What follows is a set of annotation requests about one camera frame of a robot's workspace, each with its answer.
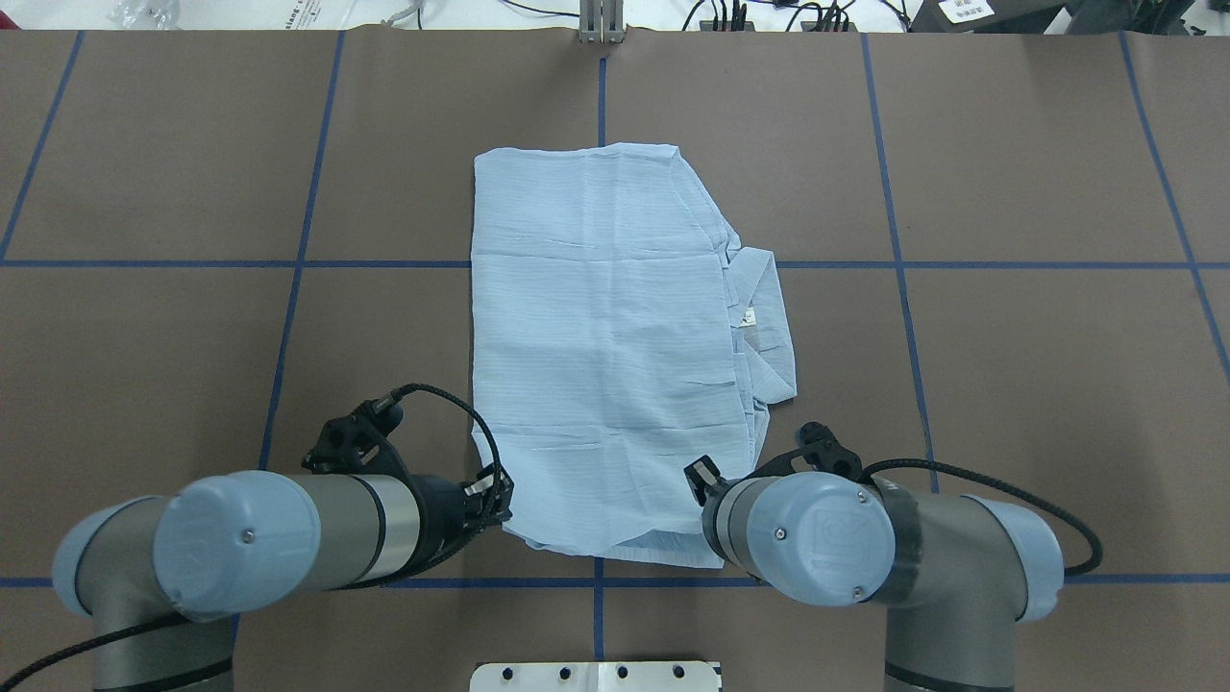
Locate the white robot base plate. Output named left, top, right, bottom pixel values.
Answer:
left=469, top=660, right=724, bottom=691

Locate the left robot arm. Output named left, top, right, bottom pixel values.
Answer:
left=52, top=383, right=514, bottom=691

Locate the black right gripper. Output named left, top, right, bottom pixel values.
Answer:
left=681, top=422, right=863, bottom=506

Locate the grey aluminium post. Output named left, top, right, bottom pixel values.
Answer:
left=578, top=0, right=627, bottom=45

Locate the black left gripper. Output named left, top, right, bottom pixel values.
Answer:
left=303, top=397, right=515, bottom=578

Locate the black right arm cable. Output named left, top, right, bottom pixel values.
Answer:
left=860, top=458, right=1105, bottom=578

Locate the light blue button-up shirt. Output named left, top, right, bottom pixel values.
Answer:
left=470, top=143, right=797, bottom=569

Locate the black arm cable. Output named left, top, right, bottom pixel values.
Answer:
left=0, top=383, right=506, bottom=692
left=860, top=458, right=1105, bottom=578

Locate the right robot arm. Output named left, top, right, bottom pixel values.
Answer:
left=681, top=422, right=1065, bottom=691

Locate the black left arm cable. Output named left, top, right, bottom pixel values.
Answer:
left=0, top=383, right=506, bottom=692

